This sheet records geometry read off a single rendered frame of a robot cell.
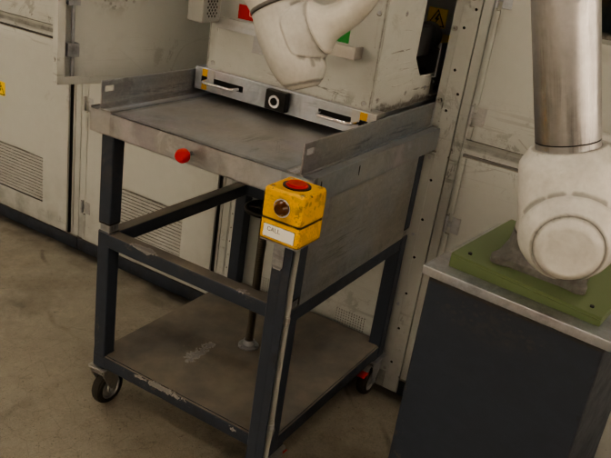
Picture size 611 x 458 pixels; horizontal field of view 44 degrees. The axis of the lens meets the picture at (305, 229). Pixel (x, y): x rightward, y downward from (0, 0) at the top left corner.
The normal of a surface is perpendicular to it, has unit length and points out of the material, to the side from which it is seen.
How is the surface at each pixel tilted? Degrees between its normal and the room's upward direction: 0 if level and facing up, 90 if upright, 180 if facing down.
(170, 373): 0
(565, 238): 97
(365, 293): 90
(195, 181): 90
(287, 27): 78
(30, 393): 0
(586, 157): 45
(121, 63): 90
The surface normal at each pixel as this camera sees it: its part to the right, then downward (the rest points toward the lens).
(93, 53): 0.65, 0.37
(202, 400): 0.14, -0.91
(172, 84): 0.84, 0.31
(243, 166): -0.51, 0.26
